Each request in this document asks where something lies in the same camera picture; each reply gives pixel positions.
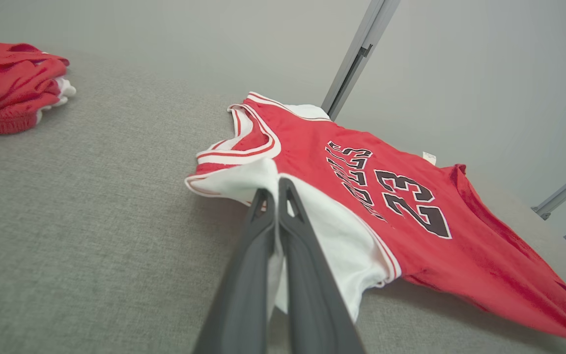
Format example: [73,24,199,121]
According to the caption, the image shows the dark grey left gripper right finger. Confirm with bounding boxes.
[278,177,367,354]

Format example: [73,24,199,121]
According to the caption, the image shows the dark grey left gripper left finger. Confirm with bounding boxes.
[192,188,277,354]

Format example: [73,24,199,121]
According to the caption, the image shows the red white shorts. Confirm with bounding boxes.
[185,91,566,349]

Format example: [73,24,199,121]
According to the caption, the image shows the red white-striped shorts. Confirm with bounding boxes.
[0,29,77,137]

